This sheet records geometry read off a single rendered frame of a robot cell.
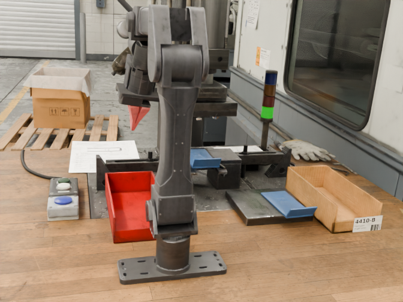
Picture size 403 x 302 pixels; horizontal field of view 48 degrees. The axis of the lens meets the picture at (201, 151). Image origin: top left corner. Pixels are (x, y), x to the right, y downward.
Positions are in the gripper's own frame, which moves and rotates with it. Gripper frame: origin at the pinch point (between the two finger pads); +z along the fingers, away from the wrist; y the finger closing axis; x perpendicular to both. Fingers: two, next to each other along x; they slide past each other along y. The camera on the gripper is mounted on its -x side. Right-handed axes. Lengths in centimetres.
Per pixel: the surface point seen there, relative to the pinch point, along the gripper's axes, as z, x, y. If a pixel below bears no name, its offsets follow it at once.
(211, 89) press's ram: -10.6, -3.5, -18.6
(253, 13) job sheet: -10, -158, -98
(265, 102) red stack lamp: -3.3, -20.5, -44.5
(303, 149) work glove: 13, -23, -66
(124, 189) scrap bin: 18.6, -1.4, -1.4
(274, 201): 9.9, 14.1, -35.2
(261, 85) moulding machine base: 21, -117, -95
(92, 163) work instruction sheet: 24.6, -24.7, 3.7
